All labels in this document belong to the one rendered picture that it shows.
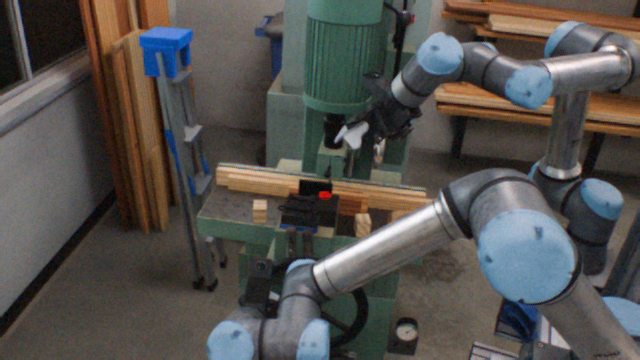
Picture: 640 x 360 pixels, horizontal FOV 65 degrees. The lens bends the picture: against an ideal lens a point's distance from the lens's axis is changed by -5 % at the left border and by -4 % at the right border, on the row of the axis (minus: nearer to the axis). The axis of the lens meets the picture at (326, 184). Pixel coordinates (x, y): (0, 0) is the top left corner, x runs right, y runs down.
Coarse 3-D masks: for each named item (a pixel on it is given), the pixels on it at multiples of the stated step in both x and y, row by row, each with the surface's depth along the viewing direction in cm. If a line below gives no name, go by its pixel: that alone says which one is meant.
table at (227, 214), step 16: (224, 192) 149; (240, 192) 149; (208, 208) 141; (224, 208) 142; (240, 208) 142; (272, 208) 143; (368, 208) 147; (208, 224) 138; (224, 224) 137; (240, 224) 137; (256, 224) 136; (272, 224) 137; (352, 224) 139; (384, 224) 140; (240, 240) 139; (256, 240) 139; (272, 240) 138; (336, 240) 135; (352, 240) 135; (272, 256) 130
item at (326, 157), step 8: (344, 144) 142; (320, 152) 137; (328, 152) 137; (336, 152) 138; (344, 152) 138; (320, 160) 137; (328, 160) 137; (336, 160) 137; (344, 160) 138; (320, 168) 139; (336, 168) 138; (344, 168) 140; (336, 176) 139
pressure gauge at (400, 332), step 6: (402, 318) 140; (408, 318) 140; (396, 324) 141; (402, 324) 138; (408, 324) 138; (414, 324) 138; (396, 330) 139; (402, 330) 139; (408, 330) 139; (414, 330) 139; (396, 336) 140; (402, 336) 141; (408, 336) 140; (414, 336) 140
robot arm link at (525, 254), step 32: (480, 192) 76; (512, 192) 72; (480, 224) 72; (512, 224) 66; (544, 224) 65; (480, 256) 70; (512, 256) 66; (544, 256) 65; (576, 256) 70; (512, 288) 68; (544, 288) 67; (576, 288) 71; (576, 320) 73; (608, 320) 75; (576, 352) 79; (608, 352) 76
